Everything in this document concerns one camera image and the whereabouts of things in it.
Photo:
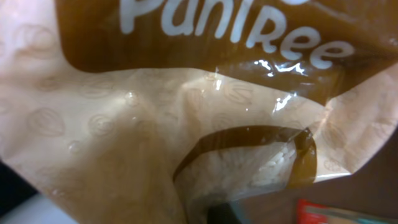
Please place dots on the orange spaghetti packet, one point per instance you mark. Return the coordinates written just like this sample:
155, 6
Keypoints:
313, 213

